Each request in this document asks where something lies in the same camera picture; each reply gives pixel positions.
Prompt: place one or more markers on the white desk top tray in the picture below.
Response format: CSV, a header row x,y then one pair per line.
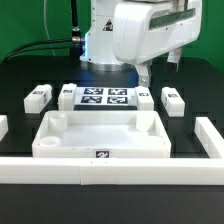
x,y
101,134

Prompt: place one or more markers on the white L-shaped obstacle fence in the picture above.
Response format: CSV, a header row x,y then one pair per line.
x,y
151,171

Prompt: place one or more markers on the marker sheet with tags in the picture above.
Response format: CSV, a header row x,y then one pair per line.
x,y
104,96

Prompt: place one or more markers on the white block left edge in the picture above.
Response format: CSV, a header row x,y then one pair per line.
x,y
3,126

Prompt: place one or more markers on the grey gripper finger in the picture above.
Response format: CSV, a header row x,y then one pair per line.
x,y
144,74
173,60

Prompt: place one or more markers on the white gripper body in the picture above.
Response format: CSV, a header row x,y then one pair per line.
x,y
145,30

